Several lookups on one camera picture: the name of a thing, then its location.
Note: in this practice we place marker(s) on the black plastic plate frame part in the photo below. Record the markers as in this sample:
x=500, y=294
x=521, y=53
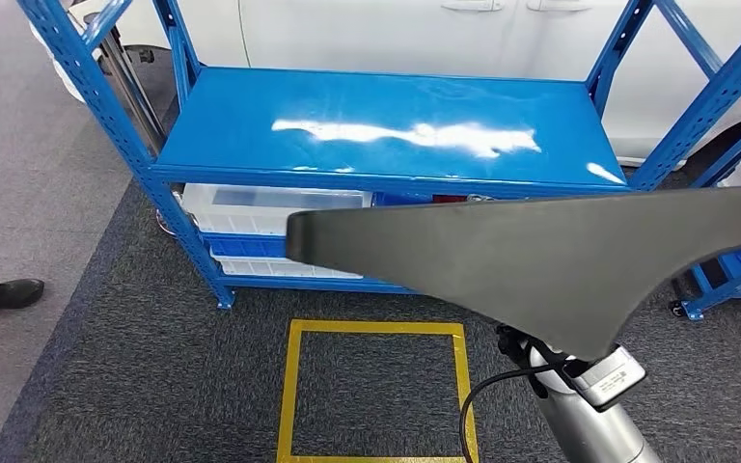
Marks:
x=505, y=268

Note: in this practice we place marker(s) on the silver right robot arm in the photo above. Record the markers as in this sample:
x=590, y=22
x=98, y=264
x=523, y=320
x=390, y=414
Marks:
x=588, y=434

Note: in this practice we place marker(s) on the large blue metal shelf rack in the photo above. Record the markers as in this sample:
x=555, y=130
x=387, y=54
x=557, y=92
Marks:
x=377, y=102

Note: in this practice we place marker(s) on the white car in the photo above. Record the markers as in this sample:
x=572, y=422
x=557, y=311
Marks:
x=409, y=38

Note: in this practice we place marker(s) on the metal pole stand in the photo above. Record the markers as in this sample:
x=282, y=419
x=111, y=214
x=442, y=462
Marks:
x=129, y=89

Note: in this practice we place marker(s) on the person's black shoe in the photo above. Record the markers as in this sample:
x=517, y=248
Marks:
x=0, y=297

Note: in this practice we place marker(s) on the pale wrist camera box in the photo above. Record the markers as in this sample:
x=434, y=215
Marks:
x=610, y=380

